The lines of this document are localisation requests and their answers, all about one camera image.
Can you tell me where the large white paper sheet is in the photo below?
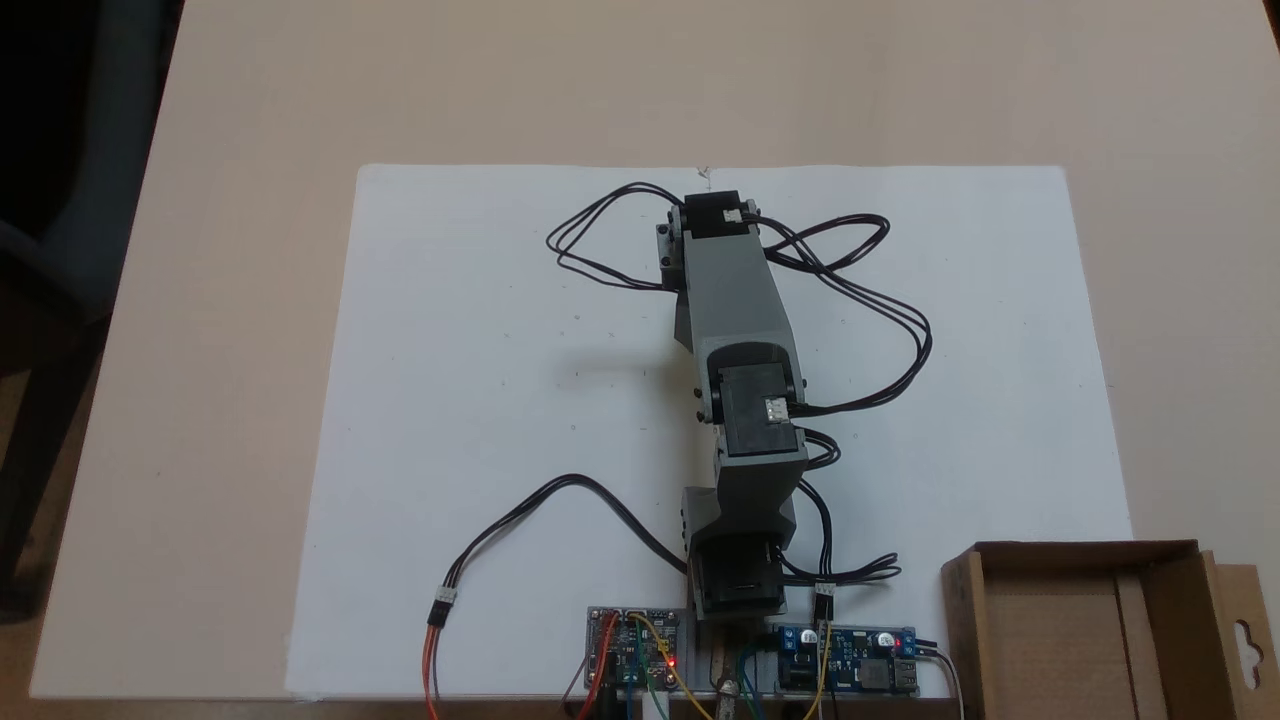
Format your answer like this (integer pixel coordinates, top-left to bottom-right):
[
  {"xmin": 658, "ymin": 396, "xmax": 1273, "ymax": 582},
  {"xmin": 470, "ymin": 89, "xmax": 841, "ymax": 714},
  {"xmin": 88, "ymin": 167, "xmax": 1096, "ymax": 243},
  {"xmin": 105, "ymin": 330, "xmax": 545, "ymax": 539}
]
[{"xmin": 285, "ymin": 163, "xmax": 1136, "ymax": 701}]

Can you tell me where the black servo cable with connector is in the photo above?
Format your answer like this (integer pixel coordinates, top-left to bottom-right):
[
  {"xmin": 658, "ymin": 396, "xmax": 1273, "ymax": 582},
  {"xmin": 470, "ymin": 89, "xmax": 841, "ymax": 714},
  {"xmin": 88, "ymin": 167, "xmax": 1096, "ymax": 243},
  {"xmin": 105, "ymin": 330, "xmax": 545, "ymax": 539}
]
[{"xmin": 775, "ymin": 478, "xmax": 903, "ymax": 626}]

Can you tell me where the long black servo cable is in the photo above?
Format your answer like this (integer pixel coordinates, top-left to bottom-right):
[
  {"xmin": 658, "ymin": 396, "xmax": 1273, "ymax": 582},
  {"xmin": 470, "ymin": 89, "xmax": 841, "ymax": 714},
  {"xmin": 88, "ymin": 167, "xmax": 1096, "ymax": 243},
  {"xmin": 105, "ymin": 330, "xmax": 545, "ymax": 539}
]
[{"xmin": 745, "ymin": 212, "xmax": 934, "ymax": 415}]

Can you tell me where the black and orange servo cable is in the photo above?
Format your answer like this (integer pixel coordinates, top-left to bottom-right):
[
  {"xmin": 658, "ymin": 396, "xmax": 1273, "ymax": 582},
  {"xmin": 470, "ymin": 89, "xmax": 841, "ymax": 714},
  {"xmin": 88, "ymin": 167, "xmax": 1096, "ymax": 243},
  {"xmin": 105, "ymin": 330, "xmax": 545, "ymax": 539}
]
[{"xmin": 424, "ymin": 474, "xmax": 693, "ymax": 720}]

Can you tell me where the brown cardboard box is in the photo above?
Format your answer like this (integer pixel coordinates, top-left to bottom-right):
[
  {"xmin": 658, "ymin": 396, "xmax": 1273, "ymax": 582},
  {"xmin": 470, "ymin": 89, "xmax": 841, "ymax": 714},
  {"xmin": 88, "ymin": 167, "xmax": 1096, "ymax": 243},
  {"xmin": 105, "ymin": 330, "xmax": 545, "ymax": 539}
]
[{"xmin": 940, "ymin": 540, "xmax": 1280, "ymax": 720}]

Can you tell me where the black looped servo cable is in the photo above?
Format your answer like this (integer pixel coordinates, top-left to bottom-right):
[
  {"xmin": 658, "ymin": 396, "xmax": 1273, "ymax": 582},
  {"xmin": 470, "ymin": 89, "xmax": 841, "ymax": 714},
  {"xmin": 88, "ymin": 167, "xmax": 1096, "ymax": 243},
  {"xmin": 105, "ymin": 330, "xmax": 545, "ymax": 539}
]
[{"xmin": 545, "ymin": 182, "xmax": 693, "ymax": 292}]

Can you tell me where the blue power converter board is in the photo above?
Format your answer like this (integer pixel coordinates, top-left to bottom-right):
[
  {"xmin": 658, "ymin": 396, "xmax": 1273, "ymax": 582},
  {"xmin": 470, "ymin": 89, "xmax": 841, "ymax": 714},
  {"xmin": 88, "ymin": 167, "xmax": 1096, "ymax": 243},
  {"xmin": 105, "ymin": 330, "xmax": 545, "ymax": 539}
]
[{"xmin": 773, "ymin": 623, "xmax": 923, "ymax": 698}]

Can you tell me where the motor driver circuit board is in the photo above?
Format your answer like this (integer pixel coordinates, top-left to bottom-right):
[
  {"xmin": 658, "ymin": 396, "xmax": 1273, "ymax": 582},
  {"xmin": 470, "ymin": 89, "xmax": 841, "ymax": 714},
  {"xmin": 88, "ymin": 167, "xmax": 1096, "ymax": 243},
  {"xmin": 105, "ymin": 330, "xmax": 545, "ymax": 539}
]
[{"xmin": 585, "ymin": 605, "xmax": 689, "ymax": 693}]

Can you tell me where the dark chair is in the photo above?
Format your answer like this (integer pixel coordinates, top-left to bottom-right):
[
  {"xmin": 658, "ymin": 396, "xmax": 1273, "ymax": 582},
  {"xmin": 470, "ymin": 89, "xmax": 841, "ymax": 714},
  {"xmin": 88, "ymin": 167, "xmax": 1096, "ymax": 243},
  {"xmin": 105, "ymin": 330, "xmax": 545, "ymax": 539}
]
[{"xmin": 0, "ymin": 0, "xmax": 186, "ymax": 621}]

